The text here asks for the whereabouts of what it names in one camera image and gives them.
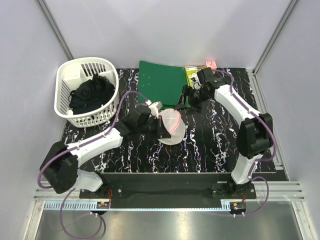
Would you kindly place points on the green folder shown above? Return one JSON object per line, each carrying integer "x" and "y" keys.
{"x": 161, "y": 83}

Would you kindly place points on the black marbled table mat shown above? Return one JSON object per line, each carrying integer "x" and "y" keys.
{"x": 209, "y": 144}

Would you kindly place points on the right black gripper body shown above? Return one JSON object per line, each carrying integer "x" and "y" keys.
{"x": 196, "y": 97}

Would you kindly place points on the white mesh laundry bag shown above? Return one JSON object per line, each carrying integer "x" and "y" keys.
{"x": 175, "y": 126}

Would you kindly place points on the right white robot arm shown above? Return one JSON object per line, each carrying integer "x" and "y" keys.
{"x": 255, "y": 135}

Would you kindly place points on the black clothes in basket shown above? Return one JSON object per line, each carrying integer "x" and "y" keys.
{"x": 91, "y": 95}

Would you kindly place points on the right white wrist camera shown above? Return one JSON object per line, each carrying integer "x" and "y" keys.
{"x": 194, "y": 81}

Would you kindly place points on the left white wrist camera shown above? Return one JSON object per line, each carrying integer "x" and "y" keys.
{"x": 154, "y": 107}

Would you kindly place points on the pink small box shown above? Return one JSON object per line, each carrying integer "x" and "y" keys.
{"x": 211, "y": 64}

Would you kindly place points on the black mounting base plate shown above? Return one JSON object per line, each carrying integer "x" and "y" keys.
{"x": 168, "y": 191}

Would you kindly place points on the green book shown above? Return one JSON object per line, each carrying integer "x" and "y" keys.
{"x": 189, "y": 70}

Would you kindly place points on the white cable duct rail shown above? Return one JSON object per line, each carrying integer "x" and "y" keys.
{"x": 80, "y": 205}

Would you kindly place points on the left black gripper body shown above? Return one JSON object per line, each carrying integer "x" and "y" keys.
{"x": 153, "y": 127}

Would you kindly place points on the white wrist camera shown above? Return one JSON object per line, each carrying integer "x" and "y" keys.
{"x": 154, "y": 107}
{"x": 194, "y": 81}

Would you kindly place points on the white plastic laundry basket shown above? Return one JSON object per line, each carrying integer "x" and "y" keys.
{"x": 70, "y": 75}

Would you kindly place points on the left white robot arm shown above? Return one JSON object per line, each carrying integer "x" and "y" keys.
{"x": 61, "y": 167}

